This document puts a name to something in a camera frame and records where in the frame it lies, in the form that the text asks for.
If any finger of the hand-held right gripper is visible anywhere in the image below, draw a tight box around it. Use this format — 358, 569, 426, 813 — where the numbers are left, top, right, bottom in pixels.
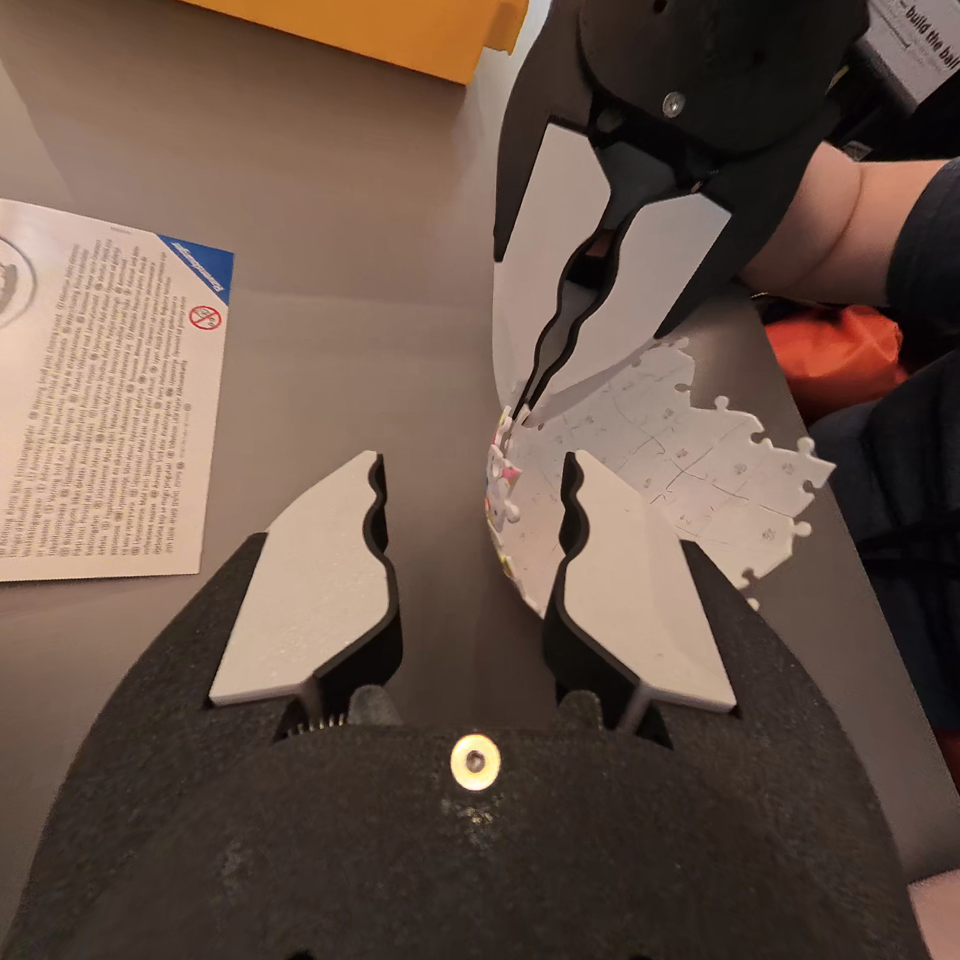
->
527, 189, 734, 423
489, 122, 614, 412

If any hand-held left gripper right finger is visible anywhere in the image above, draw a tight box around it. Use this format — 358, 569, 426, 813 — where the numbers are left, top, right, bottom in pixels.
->
542, 450, 739, 735

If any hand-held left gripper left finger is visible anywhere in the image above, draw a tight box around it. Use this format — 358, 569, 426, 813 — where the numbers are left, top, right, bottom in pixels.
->
207, 450, 404, 721

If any partly built puzzle ball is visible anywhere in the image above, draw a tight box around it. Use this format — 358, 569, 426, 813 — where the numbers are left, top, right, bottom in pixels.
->
486, 337, 837, 620

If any person's left forearm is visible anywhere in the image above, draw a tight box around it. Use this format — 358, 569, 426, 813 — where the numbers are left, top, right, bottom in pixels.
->
906, 868, 960, 960

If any person's right forearm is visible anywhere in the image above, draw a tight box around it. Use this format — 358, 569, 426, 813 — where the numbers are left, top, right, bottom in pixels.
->
738, 141, 960, 309

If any white printed paper card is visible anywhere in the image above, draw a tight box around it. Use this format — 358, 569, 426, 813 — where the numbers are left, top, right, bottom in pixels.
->
862, 0, 960, 110

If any orange fabric bag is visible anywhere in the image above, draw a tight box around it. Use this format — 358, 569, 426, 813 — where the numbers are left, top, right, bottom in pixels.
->
763, 302, 910, 425

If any yellow plastic bin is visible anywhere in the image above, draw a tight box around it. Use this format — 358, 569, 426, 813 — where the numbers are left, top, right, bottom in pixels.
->
176, 0, 531, 85

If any white instruction leaflet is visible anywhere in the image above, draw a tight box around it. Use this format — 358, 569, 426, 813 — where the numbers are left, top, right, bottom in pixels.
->
0, 198, 236, 585

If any person's dark clothing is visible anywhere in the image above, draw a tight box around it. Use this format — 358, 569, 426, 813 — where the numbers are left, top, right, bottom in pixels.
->
808, 348, 960, 800

